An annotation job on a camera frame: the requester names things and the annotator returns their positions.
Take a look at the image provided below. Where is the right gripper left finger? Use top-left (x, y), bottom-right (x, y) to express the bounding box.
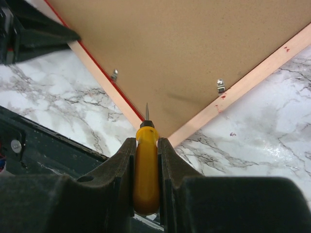
top-left (0, 138), bottom-right (136, 233)

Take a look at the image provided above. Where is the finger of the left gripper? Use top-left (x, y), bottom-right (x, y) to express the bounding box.
top-left (0, 0), bottom-right (80, 65)

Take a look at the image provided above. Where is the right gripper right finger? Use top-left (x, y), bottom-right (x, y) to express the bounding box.
top-left (158, 138), bottom-right (310, 233)

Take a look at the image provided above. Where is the red wooden picture frame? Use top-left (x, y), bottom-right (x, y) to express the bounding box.
top-left (47, 0), bottom-right (311, 146)

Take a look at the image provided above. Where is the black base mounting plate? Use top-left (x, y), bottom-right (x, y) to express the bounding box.
top-left (0, 107), bottom-right (108, 179)

